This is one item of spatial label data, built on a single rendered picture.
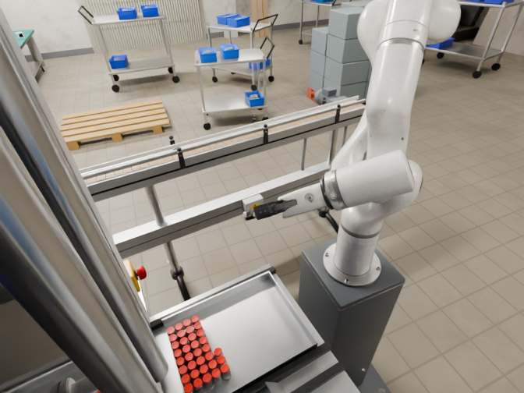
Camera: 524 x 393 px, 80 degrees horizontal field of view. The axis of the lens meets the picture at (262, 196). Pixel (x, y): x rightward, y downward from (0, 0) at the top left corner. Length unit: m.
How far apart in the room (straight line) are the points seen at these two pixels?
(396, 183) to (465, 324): 1.69
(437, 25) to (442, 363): 1.64
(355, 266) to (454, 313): 1.28
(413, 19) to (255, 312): 0.80
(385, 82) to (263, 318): 0.68
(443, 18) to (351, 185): 0.44
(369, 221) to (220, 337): 0.52
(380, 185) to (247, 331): 0.55
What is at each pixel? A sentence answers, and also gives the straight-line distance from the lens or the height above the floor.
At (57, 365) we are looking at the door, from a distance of 0.31.
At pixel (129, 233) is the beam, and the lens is 1.80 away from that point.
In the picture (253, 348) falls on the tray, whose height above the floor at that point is 0.88.
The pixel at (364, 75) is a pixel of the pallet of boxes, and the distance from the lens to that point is 4.21.
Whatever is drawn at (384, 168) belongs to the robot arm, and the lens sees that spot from 0.62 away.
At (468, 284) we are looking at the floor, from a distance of 2.43.
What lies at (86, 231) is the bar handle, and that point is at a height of 1.60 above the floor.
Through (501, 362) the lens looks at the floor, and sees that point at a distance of 2.20.
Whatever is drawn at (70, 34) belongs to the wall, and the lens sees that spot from 8.39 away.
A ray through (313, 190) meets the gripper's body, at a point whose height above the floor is 1.32.
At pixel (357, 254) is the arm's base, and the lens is 1.00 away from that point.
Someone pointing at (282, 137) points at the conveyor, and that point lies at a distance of 1.74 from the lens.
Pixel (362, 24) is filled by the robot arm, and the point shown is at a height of 1.55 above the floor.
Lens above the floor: 1.71
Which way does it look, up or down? 39 degrees down
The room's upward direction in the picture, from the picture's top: 2 degrees counter-clockwise
